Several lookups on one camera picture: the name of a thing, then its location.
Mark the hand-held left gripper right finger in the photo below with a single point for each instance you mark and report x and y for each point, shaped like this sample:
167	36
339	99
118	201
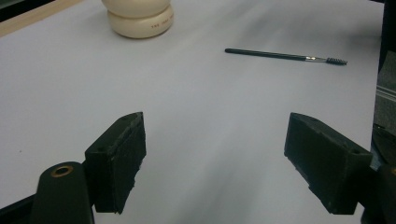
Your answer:
323	165

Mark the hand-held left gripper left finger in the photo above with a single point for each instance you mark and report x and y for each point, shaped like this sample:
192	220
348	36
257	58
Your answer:
120	165

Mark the white table cover board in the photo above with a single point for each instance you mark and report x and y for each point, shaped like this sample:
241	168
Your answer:
202	99

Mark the cream ribbed brush holder cup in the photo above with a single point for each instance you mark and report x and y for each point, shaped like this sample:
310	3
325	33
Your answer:
140	23

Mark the thin black spoolie brush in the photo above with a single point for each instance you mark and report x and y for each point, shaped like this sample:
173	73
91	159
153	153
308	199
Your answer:
274	55

